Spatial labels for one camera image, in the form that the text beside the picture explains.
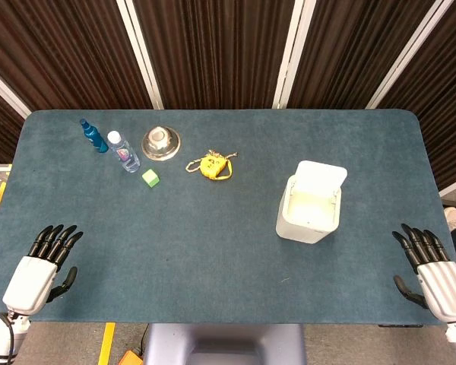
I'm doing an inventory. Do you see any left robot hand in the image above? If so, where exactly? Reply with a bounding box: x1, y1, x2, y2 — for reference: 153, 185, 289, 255
2, 224, 84, 316

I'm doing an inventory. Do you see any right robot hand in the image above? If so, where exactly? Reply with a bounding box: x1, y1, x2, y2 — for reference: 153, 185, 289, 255
391, 223, 456, 324

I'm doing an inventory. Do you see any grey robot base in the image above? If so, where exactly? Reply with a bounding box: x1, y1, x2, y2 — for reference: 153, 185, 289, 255
142, 323, 308, 365

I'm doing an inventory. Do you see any white open-lid bin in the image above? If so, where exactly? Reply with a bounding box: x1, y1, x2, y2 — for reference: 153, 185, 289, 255
275, 160, 348, 245

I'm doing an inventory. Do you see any orange box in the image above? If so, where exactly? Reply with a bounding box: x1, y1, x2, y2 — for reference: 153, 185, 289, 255
117, 349, 144, 365

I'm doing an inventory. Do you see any blue spray bottle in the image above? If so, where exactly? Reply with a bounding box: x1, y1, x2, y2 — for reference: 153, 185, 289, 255
79, 118, 109, 154

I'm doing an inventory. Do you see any green cube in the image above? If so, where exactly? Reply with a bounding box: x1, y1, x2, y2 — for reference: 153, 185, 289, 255
141, 169, 160, 189

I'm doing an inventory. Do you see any clear plastic water bottle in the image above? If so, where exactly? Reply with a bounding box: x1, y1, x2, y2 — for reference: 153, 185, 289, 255
106, 130, 141, 173

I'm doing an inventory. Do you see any upturned metal bowl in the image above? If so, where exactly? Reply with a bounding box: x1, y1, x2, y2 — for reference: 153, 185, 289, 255
141, 125, 182, 161

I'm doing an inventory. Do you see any blue table cloth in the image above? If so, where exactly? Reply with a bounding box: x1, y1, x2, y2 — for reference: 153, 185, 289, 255
0, 109, 456, 325

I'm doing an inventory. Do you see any yellow tape measure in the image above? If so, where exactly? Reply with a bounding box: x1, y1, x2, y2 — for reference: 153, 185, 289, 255
185, 149, 239, 182

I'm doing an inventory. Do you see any black cable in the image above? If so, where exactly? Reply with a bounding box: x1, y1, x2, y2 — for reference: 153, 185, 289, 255
135, 323, 150, 354

